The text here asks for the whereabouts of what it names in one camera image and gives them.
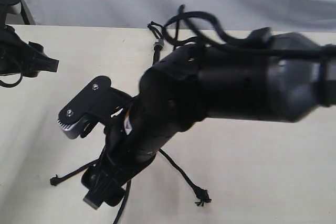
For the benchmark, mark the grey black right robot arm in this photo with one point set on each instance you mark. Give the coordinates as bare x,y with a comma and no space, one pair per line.
196,82

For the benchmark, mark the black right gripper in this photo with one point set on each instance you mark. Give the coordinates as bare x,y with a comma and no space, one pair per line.
117,164

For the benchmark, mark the grey cable sleeve connector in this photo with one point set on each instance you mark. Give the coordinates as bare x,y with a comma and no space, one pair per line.
159,45

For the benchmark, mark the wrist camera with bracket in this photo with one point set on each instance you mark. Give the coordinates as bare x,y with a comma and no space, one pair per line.
95,103
9,6

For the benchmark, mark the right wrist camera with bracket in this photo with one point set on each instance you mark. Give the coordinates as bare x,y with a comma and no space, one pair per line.
95,103

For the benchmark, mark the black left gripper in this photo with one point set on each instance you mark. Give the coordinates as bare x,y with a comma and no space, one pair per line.
18,56

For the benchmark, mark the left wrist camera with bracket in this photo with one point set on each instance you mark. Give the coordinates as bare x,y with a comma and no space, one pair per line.
9,6

